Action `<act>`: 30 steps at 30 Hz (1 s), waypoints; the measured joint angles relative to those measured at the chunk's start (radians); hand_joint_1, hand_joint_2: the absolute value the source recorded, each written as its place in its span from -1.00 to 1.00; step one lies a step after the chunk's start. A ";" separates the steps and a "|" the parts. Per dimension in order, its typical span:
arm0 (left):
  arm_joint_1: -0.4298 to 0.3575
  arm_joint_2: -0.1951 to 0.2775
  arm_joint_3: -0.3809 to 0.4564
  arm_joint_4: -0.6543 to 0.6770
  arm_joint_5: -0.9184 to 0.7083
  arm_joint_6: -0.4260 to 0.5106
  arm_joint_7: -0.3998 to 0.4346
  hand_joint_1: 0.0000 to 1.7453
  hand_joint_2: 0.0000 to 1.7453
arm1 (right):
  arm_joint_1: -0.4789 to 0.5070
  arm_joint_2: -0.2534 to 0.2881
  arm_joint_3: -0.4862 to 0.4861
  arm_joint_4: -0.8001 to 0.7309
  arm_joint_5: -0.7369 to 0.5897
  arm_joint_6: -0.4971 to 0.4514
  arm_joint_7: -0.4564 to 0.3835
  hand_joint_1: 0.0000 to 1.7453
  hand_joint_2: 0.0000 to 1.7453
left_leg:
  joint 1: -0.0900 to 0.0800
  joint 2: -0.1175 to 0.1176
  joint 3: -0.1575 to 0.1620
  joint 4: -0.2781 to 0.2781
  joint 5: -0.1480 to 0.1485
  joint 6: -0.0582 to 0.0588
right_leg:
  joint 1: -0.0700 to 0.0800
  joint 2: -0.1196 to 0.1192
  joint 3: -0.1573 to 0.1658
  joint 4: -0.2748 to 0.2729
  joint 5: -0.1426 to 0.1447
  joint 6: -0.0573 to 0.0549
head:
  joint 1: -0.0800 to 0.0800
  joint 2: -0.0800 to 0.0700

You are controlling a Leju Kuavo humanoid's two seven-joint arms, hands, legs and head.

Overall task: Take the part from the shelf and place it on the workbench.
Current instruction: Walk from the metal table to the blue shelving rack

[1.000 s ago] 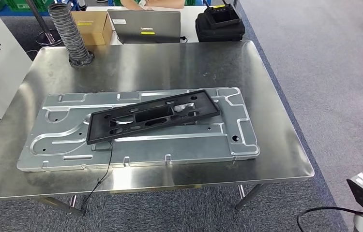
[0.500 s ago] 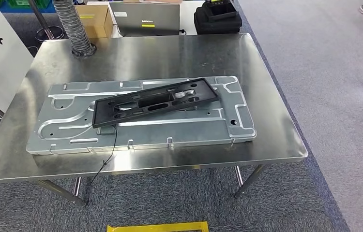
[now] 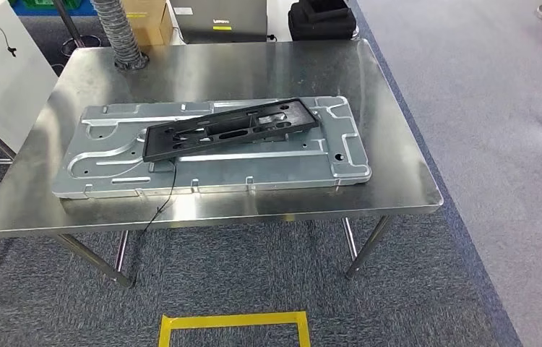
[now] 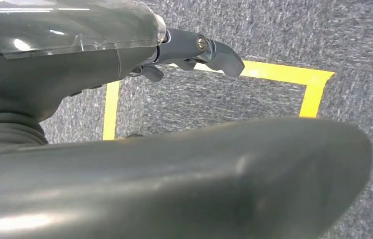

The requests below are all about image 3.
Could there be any thin black wire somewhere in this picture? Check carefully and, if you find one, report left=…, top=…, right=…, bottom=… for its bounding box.
left=142, top=160, right=179, bottom=236

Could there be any white cabinet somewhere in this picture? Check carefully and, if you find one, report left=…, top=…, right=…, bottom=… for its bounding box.
left=0, top=0, right=59, bottom=154

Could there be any green crate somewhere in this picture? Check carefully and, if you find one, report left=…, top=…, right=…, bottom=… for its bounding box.
left=30, top=0, right=84, bottom=9

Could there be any stamped grey metal panel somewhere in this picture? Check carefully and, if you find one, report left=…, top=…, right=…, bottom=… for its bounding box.
left=52, top=95, right=372, bottom=200

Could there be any blue platform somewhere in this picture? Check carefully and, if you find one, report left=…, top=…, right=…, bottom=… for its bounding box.
left=9, top=0, right=97, bottom=17

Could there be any stainless steel workbench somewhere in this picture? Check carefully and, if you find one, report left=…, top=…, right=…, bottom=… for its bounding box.
left=0, top=39, right=444, bottom=290

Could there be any dark pole with round base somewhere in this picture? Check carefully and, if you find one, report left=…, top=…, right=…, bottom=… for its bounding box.
left=52, top=0, right=103, bottom=59

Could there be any black plastic frame part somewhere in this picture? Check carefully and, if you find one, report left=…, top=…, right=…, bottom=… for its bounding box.
left=142, top=98, right=321, bottom=163

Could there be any brown cardboard box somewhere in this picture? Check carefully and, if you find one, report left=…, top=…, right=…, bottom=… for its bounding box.
left=121, top=0, right=175, bottom=48

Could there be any grey ribbed hose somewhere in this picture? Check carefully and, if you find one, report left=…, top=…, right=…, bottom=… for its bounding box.
left=90, top=0, right=150, bottom=72

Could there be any black bag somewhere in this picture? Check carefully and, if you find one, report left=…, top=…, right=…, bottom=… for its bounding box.
left=288, top=0, right=359, bottom=42

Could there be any grey Lenovo box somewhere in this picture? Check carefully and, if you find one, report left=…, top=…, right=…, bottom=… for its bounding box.
left=169, top=0, right=270, bottom=45

